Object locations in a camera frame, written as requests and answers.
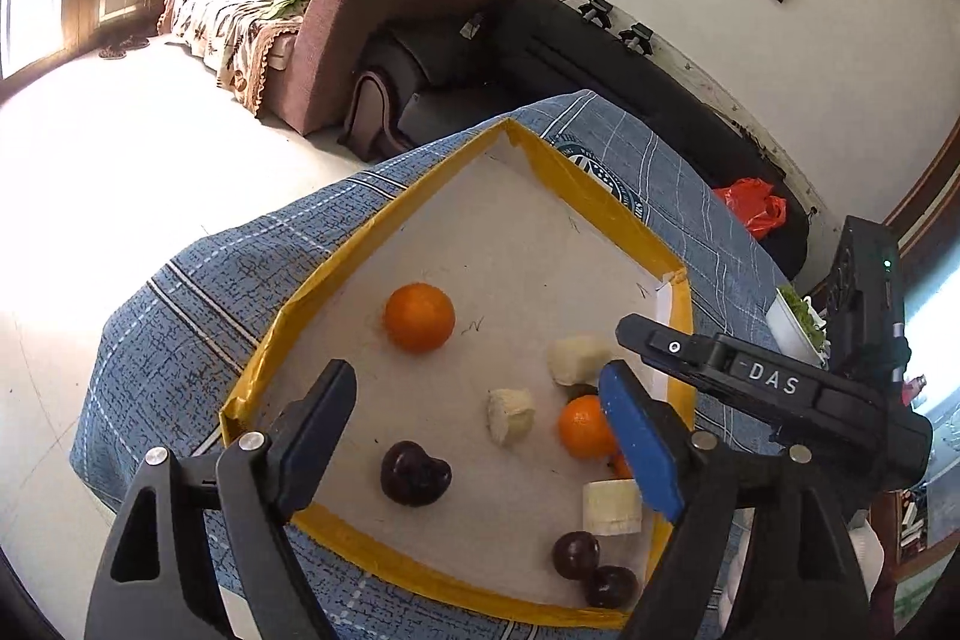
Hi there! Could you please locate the blue plaid blanket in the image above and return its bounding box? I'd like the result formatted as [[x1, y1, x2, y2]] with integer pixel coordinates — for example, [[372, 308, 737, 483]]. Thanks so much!
[[70, 89, 796, 640]]

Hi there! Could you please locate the heart-shaped dark plum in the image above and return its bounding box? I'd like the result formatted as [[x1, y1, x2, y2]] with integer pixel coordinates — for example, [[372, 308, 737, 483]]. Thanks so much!
[[379, 440, 453, 507]]

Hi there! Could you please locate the green lettuce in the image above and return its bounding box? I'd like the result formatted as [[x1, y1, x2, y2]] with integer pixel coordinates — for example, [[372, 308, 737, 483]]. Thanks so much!
[[780, 286, 830, 348]]

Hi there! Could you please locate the cardboard box with yellow tape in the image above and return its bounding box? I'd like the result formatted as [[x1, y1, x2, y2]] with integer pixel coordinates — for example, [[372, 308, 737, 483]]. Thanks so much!
[[219, 117, 695, 632]]

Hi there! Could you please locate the round dark plum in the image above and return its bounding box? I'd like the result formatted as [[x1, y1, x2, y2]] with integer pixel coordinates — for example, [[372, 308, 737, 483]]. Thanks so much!
[[553, 531, 602, 581]]

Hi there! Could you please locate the peeled banana piece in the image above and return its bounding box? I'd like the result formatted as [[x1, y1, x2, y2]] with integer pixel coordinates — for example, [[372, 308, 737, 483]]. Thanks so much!
[[583, 479, 644, 537], [546, 334, 616, 387], [487, 387, 537, 447]]

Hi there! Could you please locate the pair of slippers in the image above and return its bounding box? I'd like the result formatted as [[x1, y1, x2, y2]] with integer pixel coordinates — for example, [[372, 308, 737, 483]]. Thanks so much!
[[97, 35, 152, 61]]

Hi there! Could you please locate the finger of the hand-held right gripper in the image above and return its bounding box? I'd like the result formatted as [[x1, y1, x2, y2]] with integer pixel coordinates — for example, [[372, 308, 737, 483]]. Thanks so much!
[[615, 314, 725, 387]]

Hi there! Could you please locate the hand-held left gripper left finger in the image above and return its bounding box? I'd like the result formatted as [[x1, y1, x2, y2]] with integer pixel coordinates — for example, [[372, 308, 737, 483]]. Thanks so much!
[[86, 359, 358, 640]]

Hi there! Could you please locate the white pot with green plant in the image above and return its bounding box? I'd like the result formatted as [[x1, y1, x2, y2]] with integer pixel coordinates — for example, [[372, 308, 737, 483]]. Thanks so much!
[[766, 284, 833, 371]]

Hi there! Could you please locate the red plastic bag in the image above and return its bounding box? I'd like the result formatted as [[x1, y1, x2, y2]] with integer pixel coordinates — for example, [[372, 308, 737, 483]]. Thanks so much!
[[712, 177, 788, 241]]

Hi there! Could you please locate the black armchair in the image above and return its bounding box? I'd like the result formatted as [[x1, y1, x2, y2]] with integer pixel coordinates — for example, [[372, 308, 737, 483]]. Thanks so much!
[[341, 14, 526, 165]]

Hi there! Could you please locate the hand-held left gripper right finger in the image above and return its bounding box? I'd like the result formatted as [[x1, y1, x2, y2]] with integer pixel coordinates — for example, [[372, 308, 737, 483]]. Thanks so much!
[[598, 361, 875, 640]]

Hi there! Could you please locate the orange mandarin with green leaf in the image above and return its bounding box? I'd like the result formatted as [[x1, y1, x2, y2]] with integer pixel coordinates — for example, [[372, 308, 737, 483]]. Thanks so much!
[[557, 385, 620, 459]]

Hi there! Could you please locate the patterned sofa cover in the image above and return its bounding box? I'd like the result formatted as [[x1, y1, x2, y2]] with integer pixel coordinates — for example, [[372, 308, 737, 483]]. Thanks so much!
[[157, 0, 305, 118]]

